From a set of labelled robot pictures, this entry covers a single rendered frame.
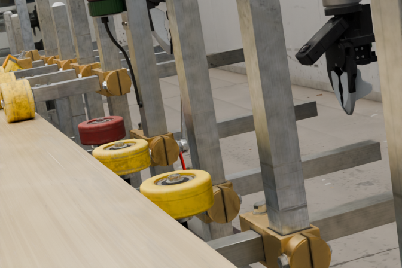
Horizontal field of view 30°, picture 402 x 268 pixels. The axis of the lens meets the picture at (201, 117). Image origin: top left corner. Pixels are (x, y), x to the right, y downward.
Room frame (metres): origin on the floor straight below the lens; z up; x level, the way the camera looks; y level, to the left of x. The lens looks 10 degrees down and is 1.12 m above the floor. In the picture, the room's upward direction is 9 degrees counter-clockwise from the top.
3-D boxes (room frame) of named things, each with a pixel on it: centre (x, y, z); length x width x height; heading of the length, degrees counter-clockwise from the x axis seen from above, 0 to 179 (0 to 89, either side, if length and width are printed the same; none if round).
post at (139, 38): (1.28, 0.08, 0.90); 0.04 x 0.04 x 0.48; 19
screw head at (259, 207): (0.88, -0.06, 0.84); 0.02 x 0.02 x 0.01
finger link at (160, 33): (1.41, 0.06, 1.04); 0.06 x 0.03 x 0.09; 18
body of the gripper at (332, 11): (1.46, -0.31, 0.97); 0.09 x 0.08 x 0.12; 108
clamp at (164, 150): (1.30, 0.09, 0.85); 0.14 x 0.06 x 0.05; 19
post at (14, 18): (2.94, 0.65, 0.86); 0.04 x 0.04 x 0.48; 19
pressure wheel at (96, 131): (1.29, 0.17, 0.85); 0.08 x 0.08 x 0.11
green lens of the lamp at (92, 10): (1.27, 0.13, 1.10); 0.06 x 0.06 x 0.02
